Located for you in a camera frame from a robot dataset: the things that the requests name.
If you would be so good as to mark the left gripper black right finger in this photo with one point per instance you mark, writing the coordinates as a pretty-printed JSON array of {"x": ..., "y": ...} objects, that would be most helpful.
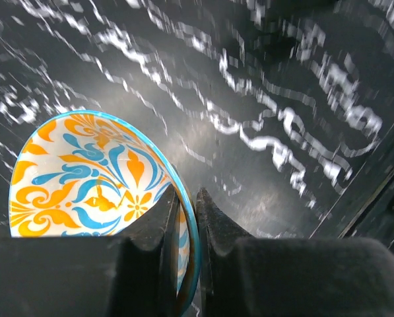
[{"x": 242, "y": 275}]

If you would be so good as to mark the orange blue floral bowl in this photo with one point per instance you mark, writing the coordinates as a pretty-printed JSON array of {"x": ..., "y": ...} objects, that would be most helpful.
[{"x": 88, "y": 173}]

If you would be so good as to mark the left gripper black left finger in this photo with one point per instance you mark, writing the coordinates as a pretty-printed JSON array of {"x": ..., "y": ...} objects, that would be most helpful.
[{"x": 132, "y": 273}]

